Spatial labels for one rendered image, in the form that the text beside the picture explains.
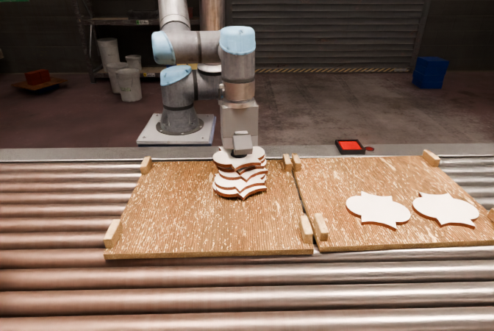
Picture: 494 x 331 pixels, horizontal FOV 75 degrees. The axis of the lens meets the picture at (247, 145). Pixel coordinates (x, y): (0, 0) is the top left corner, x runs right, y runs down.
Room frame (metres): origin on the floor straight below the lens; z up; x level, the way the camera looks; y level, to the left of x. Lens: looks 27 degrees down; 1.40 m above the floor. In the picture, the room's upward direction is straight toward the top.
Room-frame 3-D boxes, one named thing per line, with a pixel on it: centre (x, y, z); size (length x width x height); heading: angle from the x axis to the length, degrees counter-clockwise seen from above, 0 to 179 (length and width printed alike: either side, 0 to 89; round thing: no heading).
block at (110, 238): (0.49, 0.27, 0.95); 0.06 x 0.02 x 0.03; 2
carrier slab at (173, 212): (0.63, 0.08, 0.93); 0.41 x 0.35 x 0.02; 92
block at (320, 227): (0.51, -0.15, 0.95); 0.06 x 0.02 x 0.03; 3
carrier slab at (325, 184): (0.65, -0.34, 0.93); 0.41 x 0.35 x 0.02; 93
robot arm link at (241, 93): (0.71, 0.02, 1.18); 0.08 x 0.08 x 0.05
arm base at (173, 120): (1.18, 0.27, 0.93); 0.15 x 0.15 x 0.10
